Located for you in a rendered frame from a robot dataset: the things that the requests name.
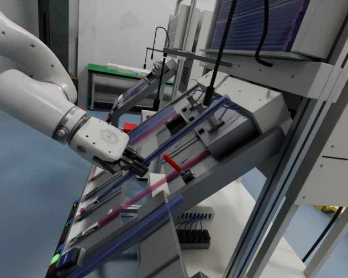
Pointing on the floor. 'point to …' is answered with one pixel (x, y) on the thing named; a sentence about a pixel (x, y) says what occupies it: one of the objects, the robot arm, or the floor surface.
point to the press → (56, 31)
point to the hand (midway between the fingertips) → (139, 165)
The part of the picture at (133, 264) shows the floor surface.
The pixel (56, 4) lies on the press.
